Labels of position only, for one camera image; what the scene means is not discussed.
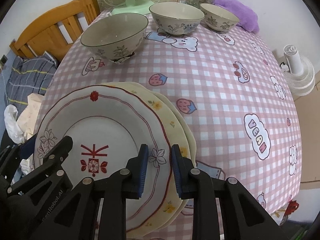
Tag white red-rimmed flower plate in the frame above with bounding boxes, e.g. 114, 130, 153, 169
33, 85, 171, 230

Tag large cream yellow-flower plate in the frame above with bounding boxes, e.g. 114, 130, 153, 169
100, 81, 197, 239

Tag green-rimmed leaf pattern bowl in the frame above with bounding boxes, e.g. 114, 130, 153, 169
80, 12, 149, 63

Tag cream cloth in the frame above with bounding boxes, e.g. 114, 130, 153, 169
17, 93, 44, 141

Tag white plastic bag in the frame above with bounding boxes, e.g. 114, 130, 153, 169
4, 105, 25, 145

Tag blue plaid bedding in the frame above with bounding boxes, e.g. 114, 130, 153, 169
4, 52, 59, 113

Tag pink checkered tablecloth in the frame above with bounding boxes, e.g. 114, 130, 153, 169
39, 20, 302, 213

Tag white standing fan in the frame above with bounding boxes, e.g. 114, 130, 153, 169
280, 45, 316, 96

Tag blue floral ceramic bowl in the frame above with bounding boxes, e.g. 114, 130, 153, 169
149, 2, 204, 36

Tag small floral ceramic bowl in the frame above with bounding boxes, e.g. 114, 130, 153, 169
200, 3, 240, 31

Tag purple plush cushion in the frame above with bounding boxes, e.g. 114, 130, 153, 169
214, 0, 260, 34

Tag wall power socket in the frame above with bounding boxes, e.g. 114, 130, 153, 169
0, 55, 8, 66

